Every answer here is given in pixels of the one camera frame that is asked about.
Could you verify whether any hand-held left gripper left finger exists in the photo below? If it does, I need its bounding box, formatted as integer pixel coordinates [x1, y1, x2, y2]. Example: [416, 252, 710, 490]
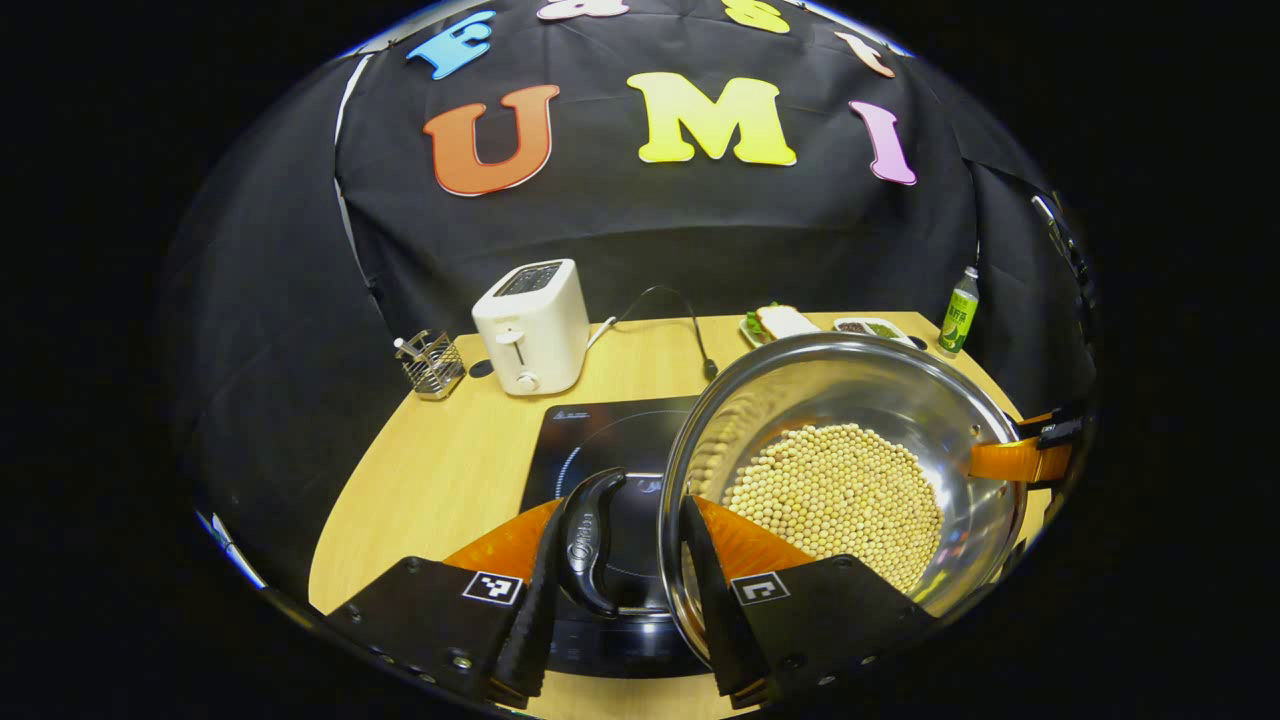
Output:
[325, 497, 569, 711]

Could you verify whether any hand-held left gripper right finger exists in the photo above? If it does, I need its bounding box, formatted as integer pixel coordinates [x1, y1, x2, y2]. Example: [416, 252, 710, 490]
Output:
[680, 495, 941, 711]

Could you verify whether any stainless steel pot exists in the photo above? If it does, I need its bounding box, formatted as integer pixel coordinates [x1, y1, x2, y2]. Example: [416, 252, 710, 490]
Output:
[558, 333, 1031, 666]

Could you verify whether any black induction cooktop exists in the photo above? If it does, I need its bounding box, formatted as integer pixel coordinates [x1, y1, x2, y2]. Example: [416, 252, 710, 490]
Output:
[520, 396, 716, 679]

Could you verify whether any green label drink bottle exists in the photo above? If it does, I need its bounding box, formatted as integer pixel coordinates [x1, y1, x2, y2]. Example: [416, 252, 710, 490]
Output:
[937, 265, 981, 359]

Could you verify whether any white divided grain tray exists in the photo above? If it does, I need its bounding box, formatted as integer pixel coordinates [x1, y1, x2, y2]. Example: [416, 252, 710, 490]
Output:
[832, 317, 916, 349]

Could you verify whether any pile of soybeans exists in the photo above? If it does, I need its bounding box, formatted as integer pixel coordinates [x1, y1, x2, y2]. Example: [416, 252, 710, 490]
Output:
[722, 423, 944, 593]

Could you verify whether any sandwich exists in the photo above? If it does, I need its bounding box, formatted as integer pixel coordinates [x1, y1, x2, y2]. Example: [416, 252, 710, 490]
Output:
[755, 304, 823, 341]

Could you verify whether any white toaster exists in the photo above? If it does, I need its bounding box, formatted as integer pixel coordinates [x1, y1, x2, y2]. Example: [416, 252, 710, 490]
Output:
[471, 259, 591, 398]

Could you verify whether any small sandwich plate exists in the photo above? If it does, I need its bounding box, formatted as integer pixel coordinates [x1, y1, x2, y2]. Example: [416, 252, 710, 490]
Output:
[739, 308, 826, 348]

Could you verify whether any black backdrop cloth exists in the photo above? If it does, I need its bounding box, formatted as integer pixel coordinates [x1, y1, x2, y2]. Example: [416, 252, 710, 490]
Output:
[165, 0, 1101, 601]

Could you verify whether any black power cable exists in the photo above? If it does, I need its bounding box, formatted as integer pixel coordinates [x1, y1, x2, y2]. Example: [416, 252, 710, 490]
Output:
[612, 285, 719, 382]

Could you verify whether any metal wire utensil holder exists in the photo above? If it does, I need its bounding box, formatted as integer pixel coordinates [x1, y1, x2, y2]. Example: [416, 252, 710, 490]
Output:
[394, 330, 467, 402]

